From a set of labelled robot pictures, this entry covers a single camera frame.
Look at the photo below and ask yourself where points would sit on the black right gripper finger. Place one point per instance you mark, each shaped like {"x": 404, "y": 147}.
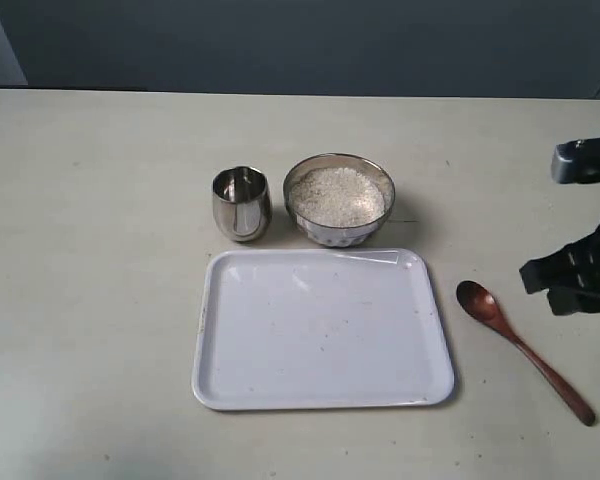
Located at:
{"x": 574, "y": 266}
{"x": 567, "y": 298}

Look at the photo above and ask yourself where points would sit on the red-brown wooden spoon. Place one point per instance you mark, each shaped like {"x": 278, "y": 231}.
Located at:
{"x": 483, "y": 307}

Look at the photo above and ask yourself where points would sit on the steel bowl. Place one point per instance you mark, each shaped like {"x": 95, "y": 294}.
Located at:
{"x": 340, "y": 237}

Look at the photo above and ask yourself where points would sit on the steel cup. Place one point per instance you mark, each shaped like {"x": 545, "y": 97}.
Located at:
{"x": 241, "y": 203}

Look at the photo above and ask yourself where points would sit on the white plastic tray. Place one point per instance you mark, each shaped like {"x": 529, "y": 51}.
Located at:
{"x": 306, "y": 329}

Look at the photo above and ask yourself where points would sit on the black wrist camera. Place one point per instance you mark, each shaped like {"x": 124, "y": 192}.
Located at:
{"x": 576, "y": 162}

